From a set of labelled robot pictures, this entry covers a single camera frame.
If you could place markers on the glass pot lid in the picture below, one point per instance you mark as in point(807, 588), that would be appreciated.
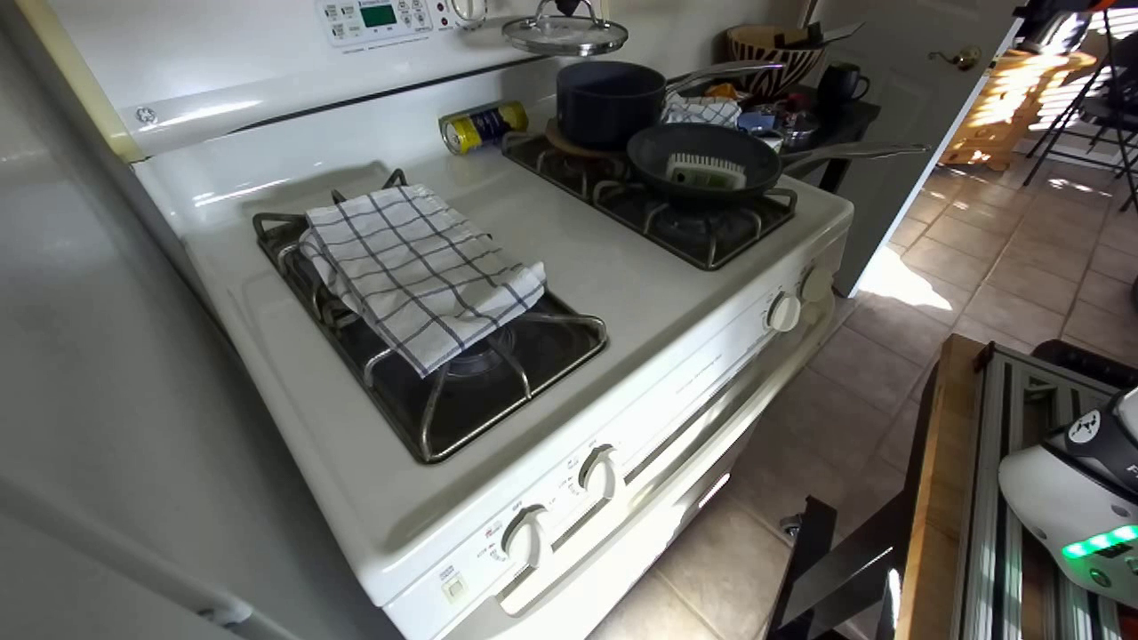
point(566, 37)

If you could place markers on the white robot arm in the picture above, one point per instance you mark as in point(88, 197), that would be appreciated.
point(1068, 500)

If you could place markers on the black cooking pot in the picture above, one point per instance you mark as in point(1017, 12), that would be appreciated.
point(605, 108)

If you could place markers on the white checkered towel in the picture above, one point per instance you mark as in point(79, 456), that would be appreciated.
point(414, 269)

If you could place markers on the white oven timer dial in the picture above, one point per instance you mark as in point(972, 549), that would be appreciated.
point(470, 12)

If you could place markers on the round wooden trivet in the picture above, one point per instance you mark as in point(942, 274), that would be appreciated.
point(569, 148)

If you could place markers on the white blue cloth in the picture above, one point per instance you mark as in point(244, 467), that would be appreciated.
point(701, 108)

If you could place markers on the black frying pan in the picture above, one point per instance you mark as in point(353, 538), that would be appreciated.
point(712, 148)

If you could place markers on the wicker basket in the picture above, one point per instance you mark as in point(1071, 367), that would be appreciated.
point(768, 50)

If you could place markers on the green white sponge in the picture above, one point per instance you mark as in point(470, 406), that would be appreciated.
point(704, 172)

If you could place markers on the black stove grate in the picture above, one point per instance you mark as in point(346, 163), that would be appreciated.
point(473, 391)
point(699, 232)

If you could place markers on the white gas stove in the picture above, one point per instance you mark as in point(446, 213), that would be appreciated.
point(615, 270)

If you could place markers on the black mug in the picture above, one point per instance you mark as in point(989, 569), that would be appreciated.
point(839, 88)

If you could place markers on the white door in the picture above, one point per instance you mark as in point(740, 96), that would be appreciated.
point(912, 120)

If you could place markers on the white stove knob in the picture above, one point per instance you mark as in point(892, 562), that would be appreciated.
point(784, 312)
point(522, 533)
point(596, 470)
point(816, 282)

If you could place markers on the brass door knob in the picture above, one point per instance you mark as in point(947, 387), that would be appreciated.
point(956, 59)

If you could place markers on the black metal stand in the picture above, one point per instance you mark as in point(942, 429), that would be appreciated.
point(1108, 108)

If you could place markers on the white refrigerator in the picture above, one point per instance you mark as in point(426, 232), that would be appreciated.
point(93, 378)

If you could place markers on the wooden board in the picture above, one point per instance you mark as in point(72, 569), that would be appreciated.
point(942, 500)

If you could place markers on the black metal bracket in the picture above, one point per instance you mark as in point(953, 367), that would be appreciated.
point(829, 579)

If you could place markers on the aluminium frame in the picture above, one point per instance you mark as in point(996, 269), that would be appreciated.
point(1017, 555)

